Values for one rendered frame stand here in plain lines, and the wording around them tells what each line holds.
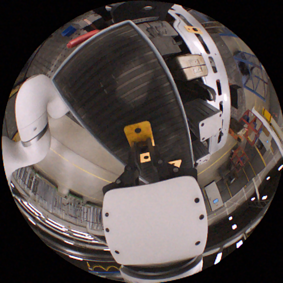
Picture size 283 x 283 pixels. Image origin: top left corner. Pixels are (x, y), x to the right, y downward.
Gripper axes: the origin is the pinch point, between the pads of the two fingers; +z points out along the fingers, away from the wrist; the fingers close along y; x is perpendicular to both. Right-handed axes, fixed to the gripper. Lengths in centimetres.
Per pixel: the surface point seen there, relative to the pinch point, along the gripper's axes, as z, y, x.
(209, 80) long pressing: 18.5, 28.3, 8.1
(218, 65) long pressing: 18.5, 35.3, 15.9
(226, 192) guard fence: -13, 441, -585
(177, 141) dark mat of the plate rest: 2.5, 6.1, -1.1
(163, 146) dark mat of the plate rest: 2.5, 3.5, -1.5
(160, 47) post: 8.7, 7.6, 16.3
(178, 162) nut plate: 2.2, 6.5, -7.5
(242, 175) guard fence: 2, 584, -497
